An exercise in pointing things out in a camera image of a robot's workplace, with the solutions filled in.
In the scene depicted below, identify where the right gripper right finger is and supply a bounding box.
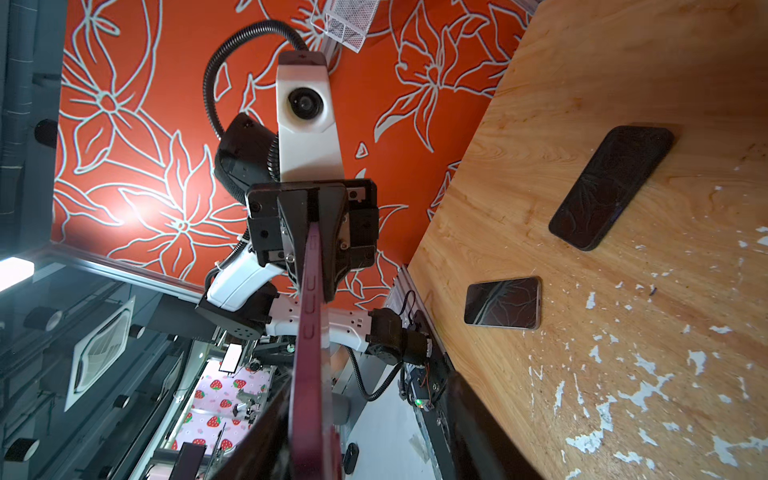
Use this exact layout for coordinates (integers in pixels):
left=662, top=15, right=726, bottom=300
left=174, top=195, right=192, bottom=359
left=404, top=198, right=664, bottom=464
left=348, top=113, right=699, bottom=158
left=445, top=372, right=542, bottom=479

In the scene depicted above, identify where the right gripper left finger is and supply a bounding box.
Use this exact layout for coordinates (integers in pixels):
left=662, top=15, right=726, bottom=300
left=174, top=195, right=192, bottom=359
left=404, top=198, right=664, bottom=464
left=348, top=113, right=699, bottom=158
left=213, top=377, right=293, bottom=480

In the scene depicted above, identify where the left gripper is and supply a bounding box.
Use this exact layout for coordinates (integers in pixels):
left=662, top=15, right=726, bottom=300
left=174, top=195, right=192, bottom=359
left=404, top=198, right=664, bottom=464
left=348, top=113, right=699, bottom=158
left=245, top=179, right=379, bottom=303

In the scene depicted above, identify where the black smartphone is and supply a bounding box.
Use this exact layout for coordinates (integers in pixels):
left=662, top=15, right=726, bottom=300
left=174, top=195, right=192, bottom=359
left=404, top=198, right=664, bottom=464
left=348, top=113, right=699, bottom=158
left=463, top=276, right=542, bottom=330
left=289, top=226, right=343, bottom=479

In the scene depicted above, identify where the black smartphone picked up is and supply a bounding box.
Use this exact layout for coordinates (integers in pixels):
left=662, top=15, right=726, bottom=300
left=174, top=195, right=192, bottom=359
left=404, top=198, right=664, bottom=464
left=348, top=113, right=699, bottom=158
left=548, top=125, right=675, bottom=251

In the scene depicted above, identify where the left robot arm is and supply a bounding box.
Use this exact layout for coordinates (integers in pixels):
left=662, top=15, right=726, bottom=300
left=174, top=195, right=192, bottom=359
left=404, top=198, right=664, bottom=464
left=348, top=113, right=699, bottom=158
left=197, top=114, right=379, bottom=341

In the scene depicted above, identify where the white mesh basket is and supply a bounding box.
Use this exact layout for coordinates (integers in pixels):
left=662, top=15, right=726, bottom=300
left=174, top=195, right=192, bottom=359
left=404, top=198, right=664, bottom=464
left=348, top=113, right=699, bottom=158
left=324, top=0, right=380, bottom=53

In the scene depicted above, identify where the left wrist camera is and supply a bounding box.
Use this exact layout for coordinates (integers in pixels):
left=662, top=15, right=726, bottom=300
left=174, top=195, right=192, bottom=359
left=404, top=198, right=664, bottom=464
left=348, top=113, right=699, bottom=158
left=276, top=50, right=344, bottom=182

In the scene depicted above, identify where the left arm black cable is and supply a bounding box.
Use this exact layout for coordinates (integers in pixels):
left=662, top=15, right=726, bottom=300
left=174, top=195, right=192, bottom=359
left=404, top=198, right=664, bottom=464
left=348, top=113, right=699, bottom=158
left=201, top=19, right=311, bottom=145

